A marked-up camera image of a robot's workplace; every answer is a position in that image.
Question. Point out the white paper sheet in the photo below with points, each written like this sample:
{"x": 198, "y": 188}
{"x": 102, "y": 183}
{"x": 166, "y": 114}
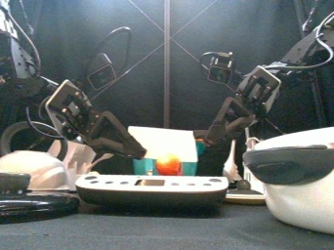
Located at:
{"x": 167, "y": 143}

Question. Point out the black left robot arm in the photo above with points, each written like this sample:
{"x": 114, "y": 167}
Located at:
{"x": 18, "y": 58}

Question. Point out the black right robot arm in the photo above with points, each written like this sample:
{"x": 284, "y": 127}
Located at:
{"x": 309, "y": 45}

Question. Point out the white toy spoon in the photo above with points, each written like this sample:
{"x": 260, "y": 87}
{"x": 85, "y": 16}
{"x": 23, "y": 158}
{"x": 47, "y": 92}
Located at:
{"x": 102, "y": 158}

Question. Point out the white utensil rack stand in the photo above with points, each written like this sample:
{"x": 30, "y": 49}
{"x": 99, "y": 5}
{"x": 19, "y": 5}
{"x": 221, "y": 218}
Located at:
{"x": 252, "y": 143}

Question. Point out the teal basket with orange rim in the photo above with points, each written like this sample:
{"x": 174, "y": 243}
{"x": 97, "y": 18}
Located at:
{"x": 143, "y": 166}

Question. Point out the white toy utensil block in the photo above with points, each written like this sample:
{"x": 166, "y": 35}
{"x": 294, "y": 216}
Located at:
{"x": 77, "y": 159}

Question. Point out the white toy spatula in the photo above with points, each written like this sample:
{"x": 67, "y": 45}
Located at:
{"x": 230, "y": 167}

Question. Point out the dark tripod leg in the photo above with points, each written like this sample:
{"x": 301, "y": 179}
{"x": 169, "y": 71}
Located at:
{"x": 317, "y": 101}

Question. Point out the orange red toy vegetable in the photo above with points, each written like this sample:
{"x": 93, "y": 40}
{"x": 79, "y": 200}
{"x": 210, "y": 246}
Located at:
{"x": 169, "y": 166}

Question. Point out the white toy control panel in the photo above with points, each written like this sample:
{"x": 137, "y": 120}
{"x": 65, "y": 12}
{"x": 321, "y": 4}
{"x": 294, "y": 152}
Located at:
{"x": 153, "y": 188}

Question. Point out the beige dish with black knob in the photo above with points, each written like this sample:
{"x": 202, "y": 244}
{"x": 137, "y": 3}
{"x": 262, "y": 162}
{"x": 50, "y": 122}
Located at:
{"x": 245, "y": 194}

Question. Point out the black lid with knob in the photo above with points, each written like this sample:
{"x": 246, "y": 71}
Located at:
{"x": 30, "y": 203}

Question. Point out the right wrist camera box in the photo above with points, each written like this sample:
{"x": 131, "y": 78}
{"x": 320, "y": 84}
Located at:
{"x": 220, "y": 72}

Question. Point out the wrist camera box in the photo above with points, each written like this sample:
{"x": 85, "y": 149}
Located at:
{"x": 220, "y": 72}
{"x": 101, "y": 74}

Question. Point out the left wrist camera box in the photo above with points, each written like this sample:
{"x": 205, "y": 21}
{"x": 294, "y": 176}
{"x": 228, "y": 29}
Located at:
{"x": 101, "y": 74}

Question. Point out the grey vertical frame pole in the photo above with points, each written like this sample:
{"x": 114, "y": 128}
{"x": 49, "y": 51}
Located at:
{"x": 166, "y": 49}

